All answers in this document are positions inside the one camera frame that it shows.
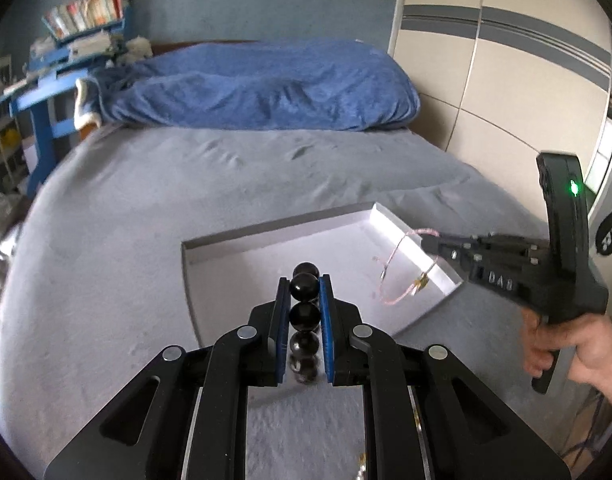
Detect black bead bracelet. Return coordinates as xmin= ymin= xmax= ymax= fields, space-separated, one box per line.
xmin=287 ymin=261 xmax=323 ymax=385

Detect pink braided cord bracelet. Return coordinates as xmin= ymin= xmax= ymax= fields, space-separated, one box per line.
xmin=372 ymin=227 xmax=441 ymax=307

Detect person's right hand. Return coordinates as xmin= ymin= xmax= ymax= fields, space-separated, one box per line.
xmin=521 ymin=308 xmax=612 ymax=404

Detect grey cardboard box lid tray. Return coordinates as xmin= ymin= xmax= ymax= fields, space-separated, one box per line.
xmin=181 ymin=200 xmax=464 ymax=350

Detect white wardrobe with grey stripes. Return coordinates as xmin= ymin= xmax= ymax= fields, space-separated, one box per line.
xmin=391 ymin=0 xmax=612 ymax=216

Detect blue blanket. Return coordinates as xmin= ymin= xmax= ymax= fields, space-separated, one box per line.
xmin=74 ymin=39 xmax=421 ymax=131

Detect grey crumpled clothes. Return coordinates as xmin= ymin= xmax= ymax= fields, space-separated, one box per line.
xmin=0 ymin=192 xmax=31 ymax=299

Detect white shelf rack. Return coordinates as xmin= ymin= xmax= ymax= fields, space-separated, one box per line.
xmin=0 ymin=54 xmax=28 ymax=193

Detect row of books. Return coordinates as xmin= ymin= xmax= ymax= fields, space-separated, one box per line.
xmin=42 ymin=0 xmax=131 ymax=41

